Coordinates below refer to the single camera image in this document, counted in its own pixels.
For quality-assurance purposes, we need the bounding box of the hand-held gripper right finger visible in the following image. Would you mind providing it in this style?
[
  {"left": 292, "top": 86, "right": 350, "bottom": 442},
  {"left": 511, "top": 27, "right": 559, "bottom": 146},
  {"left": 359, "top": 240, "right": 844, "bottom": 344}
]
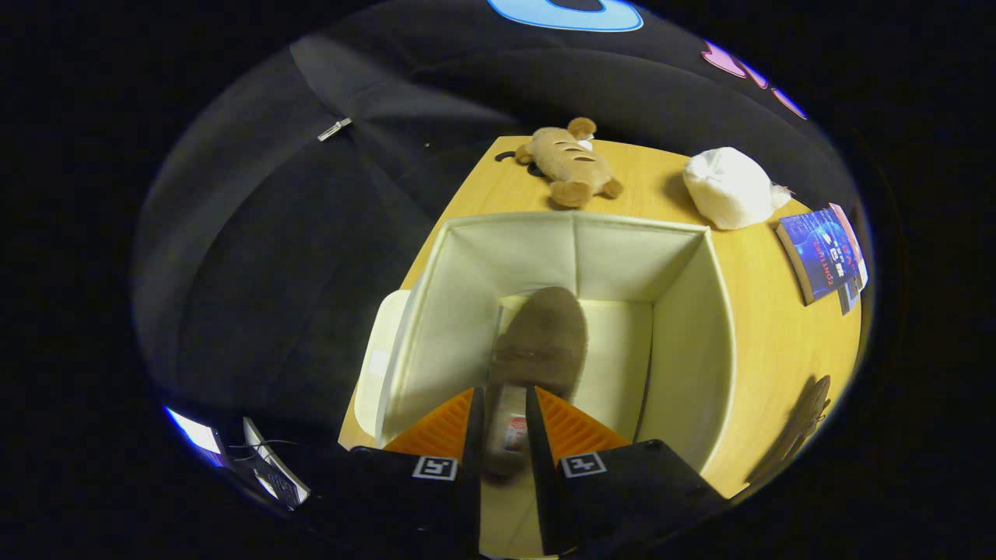
[{"left": 525, "top": 385, "right": 732, "bottom": 557}]

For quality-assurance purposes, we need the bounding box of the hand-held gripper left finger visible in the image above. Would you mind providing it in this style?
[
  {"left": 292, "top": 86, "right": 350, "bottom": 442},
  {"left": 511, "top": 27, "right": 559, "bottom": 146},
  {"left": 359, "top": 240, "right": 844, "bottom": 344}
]
[{"left": 335, "top": 387, "right": 487, "bottom": 559}]

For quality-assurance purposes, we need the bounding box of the cream fabric storage box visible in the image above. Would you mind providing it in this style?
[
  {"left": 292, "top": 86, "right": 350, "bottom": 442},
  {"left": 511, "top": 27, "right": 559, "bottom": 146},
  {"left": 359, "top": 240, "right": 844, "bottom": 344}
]
[{"left": 376, "top": 210, "right": 738, "bottom": 558}]

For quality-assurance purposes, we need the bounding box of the laptop screen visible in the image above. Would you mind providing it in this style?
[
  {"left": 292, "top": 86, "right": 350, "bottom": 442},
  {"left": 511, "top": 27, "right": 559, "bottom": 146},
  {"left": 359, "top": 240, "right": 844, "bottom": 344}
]
[{"left": 243, "top": 418, "right": 312, "bottom": 508}]

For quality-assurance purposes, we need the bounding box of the bright monitor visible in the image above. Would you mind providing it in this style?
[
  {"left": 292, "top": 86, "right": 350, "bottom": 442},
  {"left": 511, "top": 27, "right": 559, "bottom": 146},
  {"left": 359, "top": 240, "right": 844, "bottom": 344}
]
[{"left": 165, "top": 404, "right": 228, "bottom": 461}]

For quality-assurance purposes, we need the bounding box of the black backdrop cloth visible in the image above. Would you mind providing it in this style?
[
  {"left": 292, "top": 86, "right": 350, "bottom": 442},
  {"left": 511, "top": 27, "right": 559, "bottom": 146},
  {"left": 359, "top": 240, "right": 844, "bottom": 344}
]
[{"left": 132, "top": 0, "right": 857, "bottom": 467}]

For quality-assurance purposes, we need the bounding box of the brown striped plush toy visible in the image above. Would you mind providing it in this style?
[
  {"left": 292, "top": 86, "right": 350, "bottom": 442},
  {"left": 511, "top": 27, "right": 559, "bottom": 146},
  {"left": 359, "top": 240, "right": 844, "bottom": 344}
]
[{"left": 515, "top": 117, "right": 625, "bottom": 210}]

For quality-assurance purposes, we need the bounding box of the white plush toy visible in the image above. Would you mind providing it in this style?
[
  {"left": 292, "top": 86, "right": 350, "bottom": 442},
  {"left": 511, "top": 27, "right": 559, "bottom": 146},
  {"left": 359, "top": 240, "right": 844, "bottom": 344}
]
[{"left": 682, "top": 146, "right": 793, "bottom": 231}]

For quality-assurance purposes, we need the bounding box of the blue book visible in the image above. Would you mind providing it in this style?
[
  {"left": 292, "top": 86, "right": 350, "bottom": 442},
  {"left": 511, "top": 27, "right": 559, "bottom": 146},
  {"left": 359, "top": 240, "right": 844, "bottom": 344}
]
[{"left": 776, "top": 207, "right": 861, "bottom": 306}]

